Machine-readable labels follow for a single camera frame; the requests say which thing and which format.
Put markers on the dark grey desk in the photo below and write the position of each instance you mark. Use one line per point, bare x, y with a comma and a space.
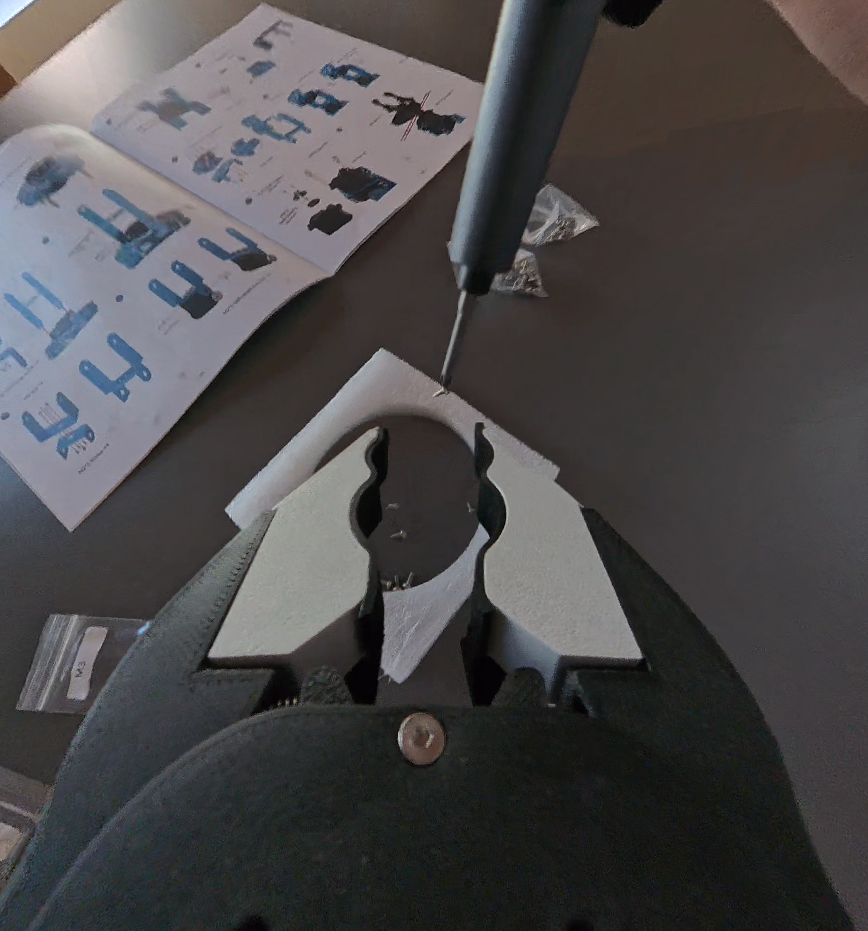
696, 364

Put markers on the printed instruction booklet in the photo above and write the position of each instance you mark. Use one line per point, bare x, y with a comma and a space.
187, 305

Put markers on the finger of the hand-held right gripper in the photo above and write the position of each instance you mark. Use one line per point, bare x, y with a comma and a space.
634, 11

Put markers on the black electric screwdriver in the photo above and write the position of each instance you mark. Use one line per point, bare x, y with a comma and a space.
521, 131

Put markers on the white foam square with hole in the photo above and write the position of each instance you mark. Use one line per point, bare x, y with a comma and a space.
397, 382

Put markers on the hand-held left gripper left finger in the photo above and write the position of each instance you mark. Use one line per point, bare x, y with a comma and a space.
296, 582

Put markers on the person's right forearm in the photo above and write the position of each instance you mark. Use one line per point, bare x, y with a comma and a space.
848, 51

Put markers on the scattered loose screws group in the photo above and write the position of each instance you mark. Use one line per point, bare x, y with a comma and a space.
399, 536

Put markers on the crumpled clear screw bag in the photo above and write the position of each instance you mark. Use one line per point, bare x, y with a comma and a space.
557, 218
525, 276

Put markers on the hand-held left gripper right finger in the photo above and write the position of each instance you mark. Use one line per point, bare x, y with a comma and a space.
557, 582

